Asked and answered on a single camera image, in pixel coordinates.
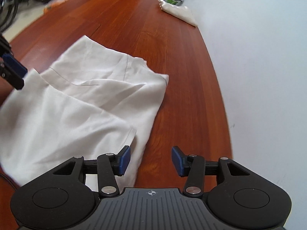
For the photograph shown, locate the beige satin shirt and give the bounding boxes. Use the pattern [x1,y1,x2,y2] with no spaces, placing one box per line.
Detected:
[1,36,169,188]

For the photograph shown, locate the folded cream garment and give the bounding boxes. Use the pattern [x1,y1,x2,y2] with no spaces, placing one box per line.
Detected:
[158,0,198,27]

